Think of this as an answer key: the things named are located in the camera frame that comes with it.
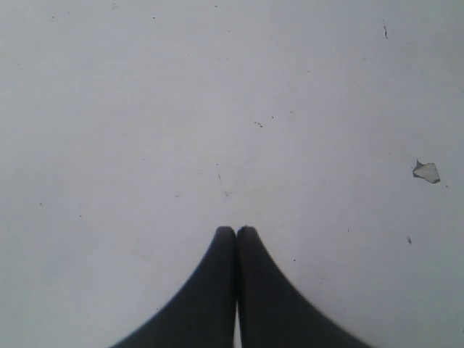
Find small torn paper scrap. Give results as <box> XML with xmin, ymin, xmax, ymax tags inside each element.
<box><xmin>412</xmin><ymin>159</ymin><xmax>441</xmax><ymax>184</ymax></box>

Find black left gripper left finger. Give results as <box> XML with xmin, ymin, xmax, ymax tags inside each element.
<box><xmin>115</xmin><ymin>226</ymin><xmax>236</xmax><ymax>348</ymax></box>

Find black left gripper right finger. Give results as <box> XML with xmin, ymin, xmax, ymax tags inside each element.
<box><xmin>236</xmin><ymin>226</ymin><xmax>367</xmax><ymax>347</ymax></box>

